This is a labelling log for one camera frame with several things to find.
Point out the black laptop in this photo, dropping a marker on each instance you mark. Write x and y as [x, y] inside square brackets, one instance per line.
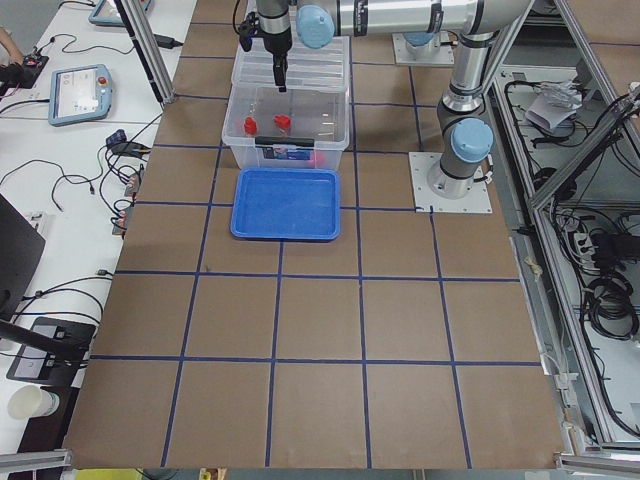
[21, 250]

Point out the blue teach pendant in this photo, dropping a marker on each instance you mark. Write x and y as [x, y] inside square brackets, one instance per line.
[105, 13]
[79, 94]

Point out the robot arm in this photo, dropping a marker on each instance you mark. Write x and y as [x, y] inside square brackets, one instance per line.
[419, 26]

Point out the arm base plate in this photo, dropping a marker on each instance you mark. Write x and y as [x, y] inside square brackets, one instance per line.
[435, 192]
[437, 52]

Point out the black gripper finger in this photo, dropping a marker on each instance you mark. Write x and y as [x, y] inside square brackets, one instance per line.
[277, 70]
[282, 71]

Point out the aluminium frame post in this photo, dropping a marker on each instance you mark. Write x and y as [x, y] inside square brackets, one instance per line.
[139, 30]

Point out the clear plastic storage box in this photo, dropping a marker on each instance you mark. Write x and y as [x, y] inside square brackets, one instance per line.
[296, 129]

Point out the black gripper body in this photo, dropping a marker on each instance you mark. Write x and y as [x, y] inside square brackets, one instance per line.
[276, 42]

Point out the blue plastic tray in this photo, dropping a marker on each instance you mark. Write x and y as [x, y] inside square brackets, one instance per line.
[287, 204]

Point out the white paper cup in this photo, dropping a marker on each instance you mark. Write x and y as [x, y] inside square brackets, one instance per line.
[32, 402]

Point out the clear plastic box lid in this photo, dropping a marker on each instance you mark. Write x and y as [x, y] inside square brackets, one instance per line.
[324, 70]

